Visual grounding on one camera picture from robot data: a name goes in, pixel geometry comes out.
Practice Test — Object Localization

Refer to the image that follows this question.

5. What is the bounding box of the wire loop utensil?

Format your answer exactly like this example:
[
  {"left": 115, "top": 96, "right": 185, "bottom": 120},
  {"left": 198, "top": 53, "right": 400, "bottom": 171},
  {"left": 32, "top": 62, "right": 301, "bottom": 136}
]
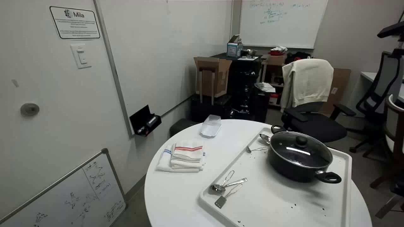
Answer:
[{"left": 221, "top": 170, "right": 235, "bottom": 186}]

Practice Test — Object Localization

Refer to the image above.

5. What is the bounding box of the black marker tray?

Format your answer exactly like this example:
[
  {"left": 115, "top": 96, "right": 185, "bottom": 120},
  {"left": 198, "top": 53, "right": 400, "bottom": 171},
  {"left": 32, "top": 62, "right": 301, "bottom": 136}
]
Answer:
[{"left": 129, "top": 105, "right": 162, "bottom": 137}]

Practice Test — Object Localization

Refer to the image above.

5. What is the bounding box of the flat cardboard sheet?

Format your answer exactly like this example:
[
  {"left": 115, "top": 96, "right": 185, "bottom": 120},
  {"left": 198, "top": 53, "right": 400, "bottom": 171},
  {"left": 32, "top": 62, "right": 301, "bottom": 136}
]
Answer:
[{"left": 320, "top": 68, "right": 352, "bottom": 116}]

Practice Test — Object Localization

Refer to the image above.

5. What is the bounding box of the metal measuring spoon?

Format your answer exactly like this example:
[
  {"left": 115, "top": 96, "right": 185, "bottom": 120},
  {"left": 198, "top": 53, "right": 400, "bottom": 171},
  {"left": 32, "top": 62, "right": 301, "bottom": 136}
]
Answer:
[{"left": 211, "top": 178, "right": 248, "bottom": 192}]

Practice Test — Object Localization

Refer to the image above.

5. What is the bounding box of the black pot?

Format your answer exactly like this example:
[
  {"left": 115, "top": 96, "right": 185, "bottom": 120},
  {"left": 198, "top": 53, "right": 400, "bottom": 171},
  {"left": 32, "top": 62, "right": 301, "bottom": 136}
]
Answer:
[{"left": 268, "top": 125, "right": 342, "bottom": 184}]

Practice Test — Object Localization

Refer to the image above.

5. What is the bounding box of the black device on stand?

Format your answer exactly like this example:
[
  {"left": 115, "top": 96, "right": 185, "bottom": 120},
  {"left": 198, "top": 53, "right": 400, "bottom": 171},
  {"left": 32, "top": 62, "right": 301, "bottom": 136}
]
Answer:
[{"left": 377, "top": 11, "right": 404, "bottom": 59}]

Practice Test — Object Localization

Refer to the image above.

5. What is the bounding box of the small metal spatula wire handle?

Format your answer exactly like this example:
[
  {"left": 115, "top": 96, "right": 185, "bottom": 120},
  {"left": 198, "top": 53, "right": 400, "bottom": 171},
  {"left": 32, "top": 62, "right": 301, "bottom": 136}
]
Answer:
[{"left": 215, "top": 184, "right": 243, "bottom": 209}]

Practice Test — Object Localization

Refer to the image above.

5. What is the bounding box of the cream sweater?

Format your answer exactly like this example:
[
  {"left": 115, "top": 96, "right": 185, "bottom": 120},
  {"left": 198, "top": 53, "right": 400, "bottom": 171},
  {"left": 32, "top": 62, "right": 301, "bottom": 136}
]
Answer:
[{"left": 280, "top": 58, "right": 334, "bottom": 111}]

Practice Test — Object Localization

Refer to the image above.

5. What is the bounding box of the open cardboard box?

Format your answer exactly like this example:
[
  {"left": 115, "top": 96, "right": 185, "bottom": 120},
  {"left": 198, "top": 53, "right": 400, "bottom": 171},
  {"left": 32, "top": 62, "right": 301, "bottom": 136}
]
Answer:
[{"left": 193, "top": 56, "right": 233, "bottom": 98}]

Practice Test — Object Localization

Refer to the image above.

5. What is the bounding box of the black mesh office chair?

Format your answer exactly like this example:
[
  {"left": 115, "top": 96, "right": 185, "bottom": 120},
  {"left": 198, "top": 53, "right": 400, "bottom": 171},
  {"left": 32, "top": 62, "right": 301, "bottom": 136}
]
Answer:
[{"left": 348, "top": 50, "right": 404, "bottom": 159}]

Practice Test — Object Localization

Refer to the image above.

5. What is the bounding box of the clear plastic container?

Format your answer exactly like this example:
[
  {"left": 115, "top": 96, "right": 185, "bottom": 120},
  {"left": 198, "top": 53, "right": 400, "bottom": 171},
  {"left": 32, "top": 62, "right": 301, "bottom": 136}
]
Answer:
[{"left": 199, "top": 114, "right": 222, "bottom": 138}]

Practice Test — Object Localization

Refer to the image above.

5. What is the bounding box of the thin wire utensil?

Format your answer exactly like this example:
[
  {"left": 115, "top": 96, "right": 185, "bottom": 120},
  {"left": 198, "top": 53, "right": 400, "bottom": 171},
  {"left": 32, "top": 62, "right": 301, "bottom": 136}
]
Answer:
[{"left": 246, "top": 146, "right": 269, "bottom": 154}]

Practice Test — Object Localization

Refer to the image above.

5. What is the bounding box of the glass pot lid black knob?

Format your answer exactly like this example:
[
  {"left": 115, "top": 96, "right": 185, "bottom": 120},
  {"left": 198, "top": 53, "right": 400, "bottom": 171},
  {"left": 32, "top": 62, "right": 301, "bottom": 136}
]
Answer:
[{"left": 270, "top": 131, "right": 333, "bottom": 168}]

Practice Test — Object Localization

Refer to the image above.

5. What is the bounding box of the red striped folded towel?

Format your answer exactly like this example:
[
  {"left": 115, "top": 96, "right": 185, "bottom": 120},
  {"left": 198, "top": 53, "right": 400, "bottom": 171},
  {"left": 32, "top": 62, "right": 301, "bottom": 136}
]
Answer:
[{"left": 170, "top": 143, "right": 204, "bottom": 169}]

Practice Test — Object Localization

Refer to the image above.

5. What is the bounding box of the small whiteboard with drawings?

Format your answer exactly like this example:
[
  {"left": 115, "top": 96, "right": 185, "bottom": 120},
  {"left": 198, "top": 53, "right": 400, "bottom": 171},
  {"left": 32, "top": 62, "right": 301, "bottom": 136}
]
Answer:
[{"left": 0, "top": 148, "right": 127, "bottom": 227}]

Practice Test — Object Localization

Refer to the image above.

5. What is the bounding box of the white and wood chair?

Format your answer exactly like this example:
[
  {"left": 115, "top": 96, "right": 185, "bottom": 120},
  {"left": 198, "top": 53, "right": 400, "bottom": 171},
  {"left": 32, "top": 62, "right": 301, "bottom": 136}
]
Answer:
[{"left": 369, "top": 94, "right": 404, "bottom": 219}]

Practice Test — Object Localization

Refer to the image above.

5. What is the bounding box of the blue tissue box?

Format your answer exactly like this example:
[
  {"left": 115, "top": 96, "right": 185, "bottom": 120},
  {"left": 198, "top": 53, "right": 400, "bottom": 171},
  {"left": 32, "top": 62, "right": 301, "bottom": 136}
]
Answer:
[{"left": 226, "top": 35, "right": 244, "bottom": 58}]

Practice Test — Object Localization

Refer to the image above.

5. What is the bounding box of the whiteboard with green writing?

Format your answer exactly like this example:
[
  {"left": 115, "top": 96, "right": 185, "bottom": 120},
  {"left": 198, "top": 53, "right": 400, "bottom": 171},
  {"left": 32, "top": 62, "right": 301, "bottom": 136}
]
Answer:
[{"left": 239, "top": 0, "right": 329, "bottom": 49}]

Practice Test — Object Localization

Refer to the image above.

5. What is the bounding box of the white desk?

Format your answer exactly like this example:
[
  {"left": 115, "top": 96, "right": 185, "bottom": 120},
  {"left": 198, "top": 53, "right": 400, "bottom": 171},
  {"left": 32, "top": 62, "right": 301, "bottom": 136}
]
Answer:
[{"left": 347, "top": 71, "right": 404, "bottom": 109}]

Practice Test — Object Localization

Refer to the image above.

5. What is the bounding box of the large wall whiteboard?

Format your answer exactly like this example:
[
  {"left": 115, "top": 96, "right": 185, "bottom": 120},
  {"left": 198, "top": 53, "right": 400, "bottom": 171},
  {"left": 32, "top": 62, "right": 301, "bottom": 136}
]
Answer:
[{"left": 93, "top": 0, "right": 233, "bottom": 139}]

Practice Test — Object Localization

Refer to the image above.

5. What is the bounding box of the round grey wall stop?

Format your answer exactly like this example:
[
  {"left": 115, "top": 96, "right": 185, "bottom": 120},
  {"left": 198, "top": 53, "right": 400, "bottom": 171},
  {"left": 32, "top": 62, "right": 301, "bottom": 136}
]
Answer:
[{"left": 21, "top": 102, "right": 40, "bottom": 116}]

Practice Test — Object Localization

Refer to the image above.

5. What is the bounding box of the black bag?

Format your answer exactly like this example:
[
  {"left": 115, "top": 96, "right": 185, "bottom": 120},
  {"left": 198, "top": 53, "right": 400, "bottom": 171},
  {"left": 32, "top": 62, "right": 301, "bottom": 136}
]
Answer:
[{"left": 285, "top": 51, "right": 313, "bottom": 64}]

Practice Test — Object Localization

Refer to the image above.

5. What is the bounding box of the wall sign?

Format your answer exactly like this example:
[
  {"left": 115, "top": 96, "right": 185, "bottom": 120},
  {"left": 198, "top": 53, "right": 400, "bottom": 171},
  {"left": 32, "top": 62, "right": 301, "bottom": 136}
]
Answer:
[{"left": 50, "top": 6, "right": 101, "bottom": 40}]

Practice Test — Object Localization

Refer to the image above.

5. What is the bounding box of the stack of papers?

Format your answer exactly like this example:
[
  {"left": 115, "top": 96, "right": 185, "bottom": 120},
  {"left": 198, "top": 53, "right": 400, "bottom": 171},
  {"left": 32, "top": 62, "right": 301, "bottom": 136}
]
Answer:
[{"left": 254, "top": 82, "right": 276, "bottom": 93}]

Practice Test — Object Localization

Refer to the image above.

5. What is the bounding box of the blue striped folded towel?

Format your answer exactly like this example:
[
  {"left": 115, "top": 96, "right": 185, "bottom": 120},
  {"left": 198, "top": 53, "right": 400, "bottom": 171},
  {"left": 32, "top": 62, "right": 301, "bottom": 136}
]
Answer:
[{"left": 156, "top": 145, "right": 206, "bottom": 173}]

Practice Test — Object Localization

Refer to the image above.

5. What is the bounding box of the white plastic tray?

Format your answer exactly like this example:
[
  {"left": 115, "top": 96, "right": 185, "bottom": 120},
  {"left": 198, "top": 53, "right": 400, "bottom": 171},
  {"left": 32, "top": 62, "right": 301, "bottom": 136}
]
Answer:
[{"left": 199, "top": 126, "right": 353, "bottom": 227}]

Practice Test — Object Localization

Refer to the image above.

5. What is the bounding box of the wooden shelf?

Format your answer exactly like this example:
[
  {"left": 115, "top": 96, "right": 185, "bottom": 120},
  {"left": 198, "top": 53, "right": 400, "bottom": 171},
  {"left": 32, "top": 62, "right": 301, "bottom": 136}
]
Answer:
[{"left": 261, "top": 54, "right": 288, "bottom": 108}]

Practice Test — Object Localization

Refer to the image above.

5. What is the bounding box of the black cabinet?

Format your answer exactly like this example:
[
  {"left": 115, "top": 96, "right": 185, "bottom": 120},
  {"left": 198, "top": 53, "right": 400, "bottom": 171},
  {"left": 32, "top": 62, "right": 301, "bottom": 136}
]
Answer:
[{"left": 211, "top": 53, "right": 269, "bottom": 123}]

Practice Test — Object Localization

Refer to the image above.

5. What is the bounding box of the light switch plate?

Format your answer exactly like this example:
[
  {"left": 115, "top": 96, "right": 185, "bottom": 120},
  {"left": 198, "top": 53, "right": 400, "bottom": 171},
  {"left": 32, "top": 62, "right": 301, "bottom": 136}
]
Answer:
[{"left": 70, "top": 43, "right": 92, "bottom": 69}]

